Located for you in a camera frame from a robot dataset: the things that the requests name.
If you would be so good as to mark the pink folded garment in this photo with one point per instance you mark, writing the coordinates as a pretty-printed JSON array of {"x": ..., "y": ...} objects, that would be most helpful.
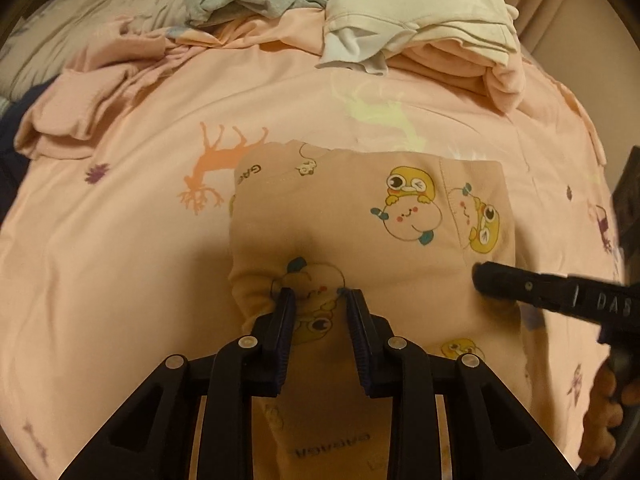
[{"x": 465, "y": 67}]

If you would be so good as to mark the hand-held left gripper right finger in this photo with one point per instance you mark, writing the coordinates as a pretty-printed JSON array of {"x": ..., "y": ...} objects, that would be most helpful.
[{"x": 357, "y": 340}]

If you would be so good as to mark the pink cartoon print pants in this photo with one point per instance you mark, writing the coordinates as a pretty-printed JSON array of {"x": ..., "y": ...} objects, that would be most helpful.
[{"x": 375, "y": 270}]

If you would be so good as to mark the crumpled pink garment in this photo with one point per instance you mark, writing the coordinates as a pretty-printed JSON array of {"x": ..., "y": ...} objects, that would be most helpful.
[{"x": 100, "y": 105}]

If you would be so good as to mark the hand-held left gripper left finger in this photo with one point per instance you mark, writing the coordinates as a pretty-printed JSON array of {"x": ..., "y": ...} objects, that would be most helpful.
[{"x": 285, "y": 332}]

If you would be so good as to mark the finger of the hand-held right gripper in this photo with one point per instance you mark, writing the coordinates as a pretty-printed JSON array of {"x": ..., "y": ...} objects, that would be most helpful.
[{"x": 520, "y": 285}]

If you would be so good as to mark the dark navy garment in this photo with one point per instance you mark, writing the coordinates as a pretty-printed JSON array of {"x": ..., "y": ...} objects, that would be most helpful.
[{"x": 15, "y": 155}]

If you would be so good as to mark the pink animal print bedsheet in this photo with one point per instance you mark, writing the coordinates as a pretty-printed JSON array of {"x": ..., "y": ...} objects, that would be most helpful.
[{"x": 125, "y": 270}]

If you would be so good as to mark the white folded garment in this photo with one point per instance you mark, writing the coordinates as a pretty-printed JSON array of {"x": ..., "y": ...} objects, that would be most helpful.
[{"x": 410, "y": 5}]

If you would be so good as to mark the person's right hand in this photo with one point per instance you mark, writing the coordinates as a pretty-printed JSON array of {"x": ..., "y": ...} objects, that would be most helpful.
[{"x": 600, "y": 420}]

